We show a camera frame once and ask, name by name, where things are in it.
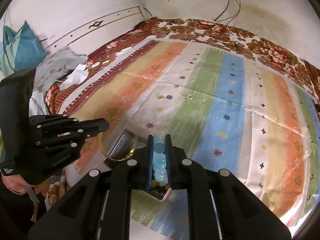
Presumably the gold bangle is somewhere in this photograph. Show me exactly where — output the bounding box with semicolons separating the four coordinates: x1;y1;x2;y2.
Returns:
97;129;138;162

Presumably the silver metal tin box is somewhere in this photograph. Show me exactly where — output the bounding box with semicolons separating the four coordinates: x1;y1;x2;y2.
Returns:
103;128;173;202

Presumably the yellow black bead bracelet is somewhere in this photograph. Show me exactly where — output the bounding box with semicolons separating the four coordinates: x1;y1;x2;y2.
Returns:
150;180;171;193

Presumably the person left hand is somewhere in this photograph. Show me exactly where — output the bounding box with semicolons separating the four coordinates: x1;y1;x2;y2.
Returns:
1;174;33;195

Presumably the black power cable left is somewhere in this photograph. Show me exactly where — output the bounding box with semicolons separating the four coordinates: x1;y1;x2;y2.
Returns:
213;0;231;22

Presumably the red floral blanket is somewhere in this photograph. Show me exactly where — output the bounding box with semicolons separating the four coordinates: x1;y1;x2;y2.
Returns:
44;17;320;205

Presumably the light blue bead bracelet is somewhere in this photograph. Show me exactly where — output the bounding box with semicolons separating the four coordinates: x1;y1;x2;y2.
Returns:
152;137;168;183

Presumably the white crumpled tissue paper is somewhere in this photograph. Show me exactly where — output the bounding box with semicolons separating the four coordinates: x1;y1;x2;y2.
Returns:
59;64;88;90

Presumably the black power cable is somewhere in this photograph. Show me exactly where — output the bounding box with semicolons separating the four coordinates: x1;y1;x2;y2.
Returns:
213;0;231;22
220;0;242;27

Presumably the striped colourful mat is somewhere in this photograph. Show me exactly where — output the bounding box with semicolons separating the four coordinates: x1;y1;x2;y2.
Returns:
57;38;320;240

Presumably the grey crumpled garment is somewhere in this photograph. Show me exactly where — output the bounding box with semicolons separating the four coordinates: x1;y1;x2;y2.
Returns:
34;46;88;93

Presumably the black power cable right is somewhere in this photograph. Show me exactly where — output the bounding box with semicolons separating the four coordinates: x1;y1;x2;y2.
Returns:
220;0;242;27

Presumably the white bed headboard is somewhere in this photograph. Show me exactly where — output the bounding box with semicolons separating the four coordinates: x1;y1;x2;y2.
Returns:
41;2;150;55

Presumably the teal pillow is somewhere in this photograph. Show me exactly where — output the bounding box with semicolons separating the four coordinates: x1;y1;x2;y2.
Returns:
1;22;49;77

